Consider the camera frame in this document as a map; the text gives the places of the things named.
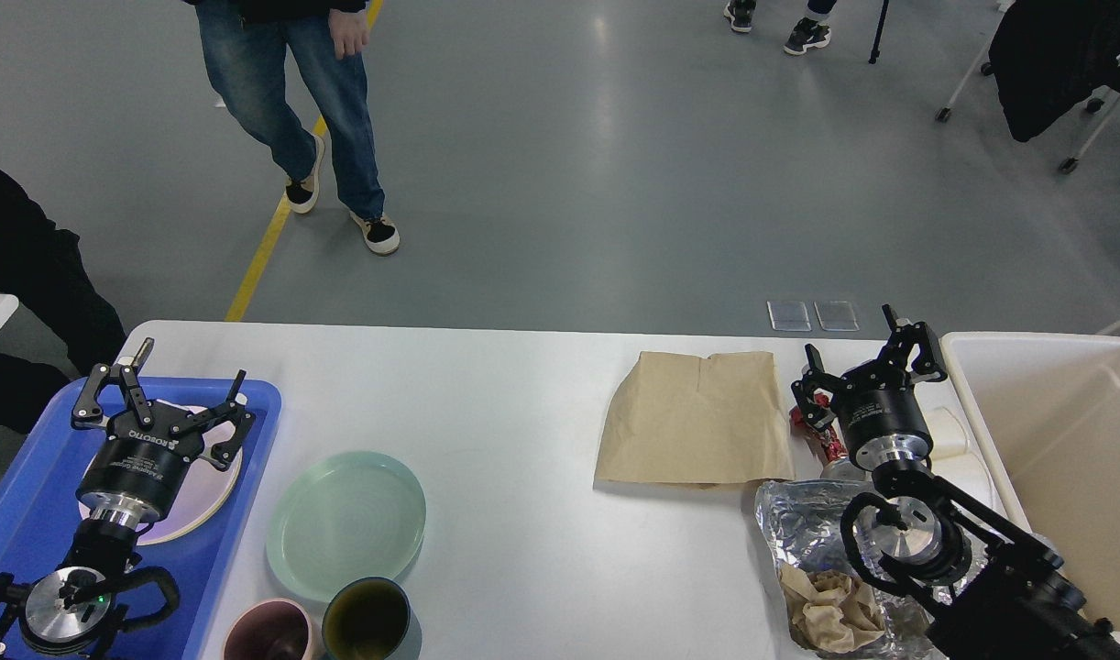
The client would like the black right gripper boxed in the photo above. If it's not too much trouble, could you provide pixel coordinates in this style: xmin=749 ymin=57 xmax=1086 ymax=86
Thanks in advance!
xmin=791 ymin=304 xmax=949 ymax=471

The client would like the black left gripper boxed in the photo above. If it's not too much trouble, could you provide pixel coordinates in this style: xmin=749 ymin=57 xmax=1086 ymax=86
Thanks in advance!
xmin=72 ymin=337 xmax=256 ymax=526

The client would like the green plate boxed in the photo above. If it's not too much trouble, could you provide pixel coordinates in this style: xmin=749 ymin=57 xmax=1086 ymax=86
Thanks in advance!
xmin=265 ymin=450 xmax=427 ymax=604

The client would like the pink ribbed mug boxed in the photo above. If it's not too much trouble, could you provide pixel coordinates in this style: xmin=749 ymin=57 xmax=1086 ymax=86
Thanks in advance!
xmin=222 ymin=599 xmax=324 ymax=659

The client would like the dark teal mug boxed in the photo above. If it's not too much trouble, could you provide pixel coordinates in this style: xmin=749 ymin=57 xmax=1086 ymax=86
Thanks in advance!
xmin=323 ymin=577 xmax=423 ymax=659

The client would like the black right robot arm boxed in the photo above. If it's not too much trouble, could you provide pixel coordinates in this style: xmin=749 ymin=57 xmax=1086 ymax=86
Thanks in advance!
xmin=791 ymin=305 xmax=1120 ymax=659

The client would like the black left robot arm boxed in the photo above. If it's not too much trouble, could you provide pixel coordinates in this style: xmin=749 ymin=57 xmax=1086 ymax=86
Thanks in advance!
xmin=0 ymin=338 xmax=256 ymax=659

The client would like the right floor plate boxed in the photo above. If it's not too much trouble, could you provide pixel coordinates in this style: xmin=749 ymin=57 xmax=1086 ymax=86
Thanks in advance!
xmin=813 ymin=301 xmax=859 ymax=333

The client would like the floor plate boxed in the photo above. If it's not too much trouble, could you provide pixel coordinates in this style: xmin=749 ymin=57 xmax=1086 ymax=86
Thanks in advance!
xmin=813 ymin=301 xmax=859 ymax=333
xmin=766 ymin=301 xmax=812 ymax=333

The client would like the red snack wrapper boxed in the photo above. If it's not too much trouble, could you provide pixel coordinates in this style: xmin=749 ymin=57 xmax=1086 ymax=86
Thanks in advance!
xmin=790 ymin=406 xmax=848 ymax=467

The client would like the pink plate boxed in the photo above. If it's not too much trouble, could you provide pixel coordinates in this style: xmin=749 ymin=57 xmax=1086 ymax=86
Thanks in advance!
xmin=75 ymin=400 xmax=242 ymax=546

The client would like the left floor plate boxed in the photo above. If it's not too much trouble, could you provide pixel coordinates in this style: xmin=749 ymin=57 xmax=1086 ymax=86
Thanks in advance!
xmin=766 ymin=301 xmax=812 ymax=333

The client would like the white foam container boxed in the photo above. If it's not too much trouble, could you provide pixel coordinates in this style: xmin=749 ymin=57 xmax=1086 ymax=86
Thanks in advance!
xmin=924 ymin=406 xmax=1005 ymax=515

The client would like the crumpled aluminium foil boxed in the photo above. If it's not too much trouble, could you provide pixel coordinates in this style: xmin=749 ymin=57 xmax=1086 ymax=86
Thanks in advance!
xmin=754 ymin=478 xmax=946 ymax=659

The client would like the blue plastic tray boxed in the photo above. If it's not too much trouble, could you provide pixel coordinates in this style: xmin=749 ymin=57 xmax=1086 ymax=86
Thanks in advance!
xmin=0 ymin=379 xmax=282 ymax=659

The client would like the brown paper bag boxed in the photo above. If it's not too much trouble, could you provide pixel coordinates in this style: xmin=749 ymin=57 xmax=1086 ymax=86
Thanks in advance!
xmin=595 ymin=351 xmax=797 ymax=489

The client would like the white plastic bin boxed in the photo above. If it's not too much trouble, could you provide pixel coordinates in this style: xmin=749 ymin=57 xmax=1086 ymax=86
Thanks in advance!
xmin=941 ymin=333 xmax=1120 ymax=643

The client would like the crumpled brown napkin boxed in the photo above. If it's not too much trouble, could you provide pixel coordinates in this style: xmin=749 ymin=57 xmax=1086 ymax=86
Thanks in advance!
xmin=780 ymin=564 xmax=885 ymax=656

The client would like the black tripod leg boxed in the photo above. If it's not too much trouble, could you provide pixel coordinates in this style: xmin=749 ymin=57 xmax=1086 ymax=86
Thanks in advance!
xmin=867 ymin=0 xmax=892 ymax=64

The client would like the person with dark sneakers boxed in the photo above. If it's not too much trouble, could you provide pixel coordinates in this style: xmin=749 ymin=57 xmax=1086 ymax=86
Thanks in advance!
xmin=724 ymin=0 xmax=837 ymax=56

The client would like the chair with black jacket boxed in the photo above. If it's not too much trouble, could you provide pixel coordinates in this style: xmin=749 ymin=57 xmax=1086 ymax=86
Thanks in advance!
xmin=936 ymin=1 xmax=1120 ymax=174

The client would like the person in blue jeans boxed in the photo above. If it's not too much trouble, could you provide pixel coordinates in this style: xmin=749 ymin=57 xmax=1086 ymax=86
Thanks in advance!
xmin=186 ymin=0 xmax=401 ymax=257

